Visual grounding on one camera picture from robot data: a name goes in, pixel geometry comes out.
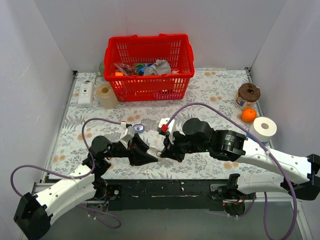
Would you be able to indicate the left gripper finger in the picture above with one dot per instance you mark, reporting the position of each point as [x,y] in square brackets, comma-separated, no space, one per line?
[141,158]
[136,140]

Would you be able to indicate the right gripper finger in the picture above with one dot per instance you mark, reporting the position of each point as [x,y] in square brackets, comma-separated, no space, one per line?
[168,146]
[166,153]

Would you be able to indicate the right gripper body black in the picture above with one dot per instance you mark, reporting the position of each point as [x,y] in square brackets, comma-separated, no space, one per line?
[173,144]

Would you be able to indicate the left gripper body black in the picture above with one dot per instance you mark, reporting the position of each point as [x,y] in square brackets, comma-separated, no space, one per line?
[132,151]

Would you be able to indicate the purple earbud charging case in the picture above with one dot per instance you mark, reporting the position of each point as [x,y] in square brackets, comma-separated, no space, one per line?
[139,128]

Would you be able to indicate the white earbud charging case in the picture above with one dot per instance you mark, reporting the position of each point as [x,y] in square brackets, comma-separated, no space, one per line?
[154,152]

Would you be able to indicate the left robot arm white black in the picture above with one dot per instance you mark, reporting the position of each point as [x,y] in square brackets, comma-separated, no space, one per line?
[37,212]

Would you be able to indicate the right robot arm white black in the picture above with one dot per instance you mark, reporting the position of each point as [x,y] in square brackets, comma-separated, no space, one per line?
[296,176]

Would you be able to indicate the beige tape roll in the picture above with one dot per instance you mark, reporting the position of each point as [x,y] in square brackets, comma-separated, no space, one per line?
[106,96]

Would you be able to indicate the floral table cloth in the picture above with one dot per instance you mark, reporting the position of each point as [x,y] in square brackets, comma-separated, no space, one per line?
[209,97]

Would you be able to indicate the orange fruit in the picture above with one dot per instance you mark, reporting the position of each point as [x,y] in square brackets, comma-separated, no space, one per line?
[248,115]

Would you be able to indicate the brown lidded jar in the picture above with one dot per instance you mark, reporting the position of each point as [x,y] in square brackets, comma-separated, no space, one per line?
[247,96]

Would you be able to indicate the white toilet paper roll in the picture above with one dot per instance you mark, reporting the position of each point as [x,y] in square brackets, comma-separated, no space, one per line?
[262,128]

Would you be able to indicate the red plastic shopping basket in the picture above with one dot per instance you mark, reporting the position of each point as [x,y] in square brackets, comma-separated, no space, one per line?
[130,50]

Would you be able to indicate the crumpled grey bag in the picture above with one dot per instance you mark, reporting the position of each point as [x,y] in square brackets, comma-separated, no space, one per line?
[159,67]

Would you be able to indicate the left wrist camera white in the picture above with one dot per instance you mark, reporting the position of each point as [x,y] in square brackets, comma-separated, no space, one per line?
[128,134]

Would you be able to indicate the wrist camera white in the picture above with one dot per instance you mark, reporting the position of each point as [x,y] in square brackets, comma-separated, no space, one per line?
[128,134]
[167,128]

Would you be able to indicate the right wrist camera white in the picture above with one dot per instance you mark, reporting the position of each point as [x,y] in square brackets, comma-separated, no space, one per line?
[167,128]

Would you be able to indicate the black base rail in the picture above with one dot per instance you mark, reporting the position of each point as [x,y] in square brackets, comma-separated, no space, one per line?
[173,194]

